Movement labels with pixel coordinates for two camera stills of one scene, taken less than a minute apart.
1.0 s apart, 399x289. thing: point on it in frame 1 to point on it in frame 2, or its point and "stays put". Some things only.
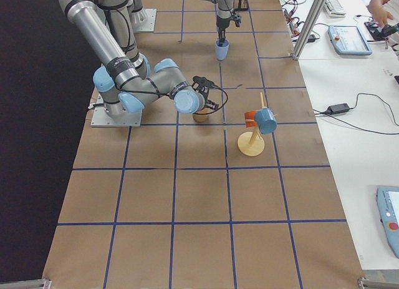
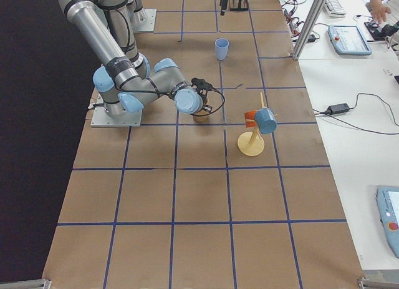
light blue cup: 221,50 stays put
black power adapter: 338,108 stays put
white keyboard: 333,7 stays put
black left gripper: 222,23 to 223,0
